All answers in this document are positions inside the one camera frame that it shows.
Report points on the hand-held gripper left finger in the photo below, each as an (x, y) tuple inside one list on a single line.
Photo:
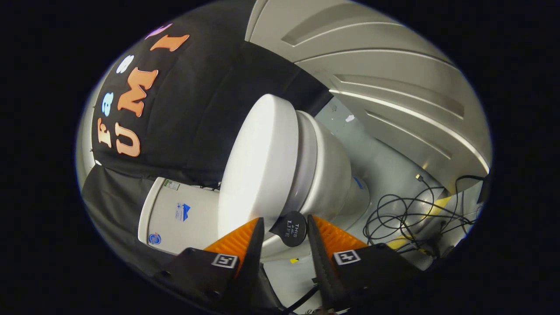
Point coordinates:
[(251, 271)]

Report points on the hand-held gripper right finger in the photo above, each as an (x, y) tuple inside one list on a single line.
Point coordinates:
[(326, 280)]

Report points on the white toilet lid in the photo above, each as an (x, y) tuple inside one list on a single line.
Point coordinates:
[(258, 166)]

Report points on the white toilet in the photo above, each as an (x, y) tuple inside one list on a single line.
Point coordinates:
[(328, 175)]

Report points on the black backdrop cloth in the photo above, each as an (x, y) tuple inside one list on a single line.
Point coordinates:
[(197, 109)]

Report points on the white drawer cabinet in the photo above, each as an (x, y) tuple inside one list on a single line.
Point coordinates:
[(385, 65)]

